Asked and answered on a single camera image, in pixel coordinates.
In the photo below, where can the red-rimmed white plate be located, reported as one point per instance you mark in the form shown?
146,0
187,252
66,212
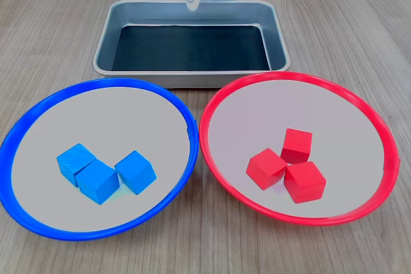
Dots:
289,107

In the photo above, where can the steel tray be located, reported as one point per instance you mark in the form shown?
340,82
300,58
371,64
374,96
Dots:
106,30

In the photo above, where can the blue cube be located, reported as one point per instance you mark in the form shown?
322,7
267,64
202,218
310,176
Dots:
136,173
98,182
74,161

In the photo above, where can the red cube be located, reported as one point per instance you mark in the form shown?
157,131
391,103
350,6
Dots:
297,144
265,168
305,182

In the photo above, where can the black tray mat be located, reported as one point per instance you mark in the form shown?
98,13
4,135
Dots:
192,49

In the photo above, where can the blue-rimmed white plate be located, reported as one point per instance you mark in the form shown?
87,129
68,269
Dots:
106,116

